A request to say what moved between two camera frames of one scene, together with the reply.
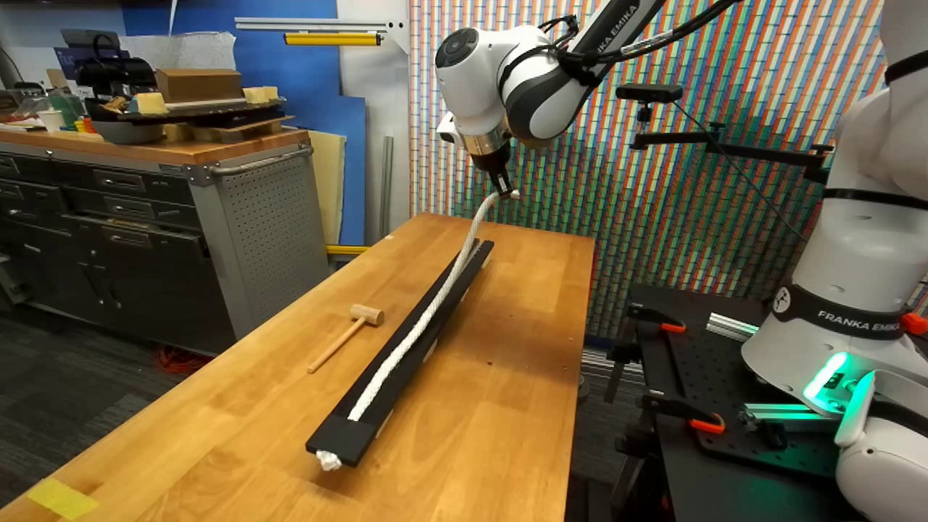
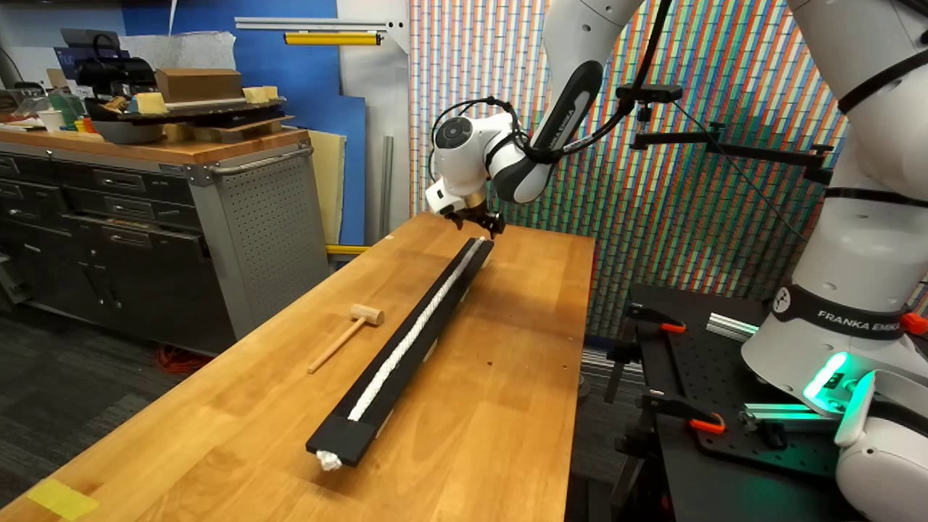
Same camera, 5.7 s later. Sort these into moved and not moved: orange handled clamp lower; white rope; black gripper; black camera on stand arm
Moved: black gripper
Not moved: black camera on stand arm; orange handled clamp lower; white rope
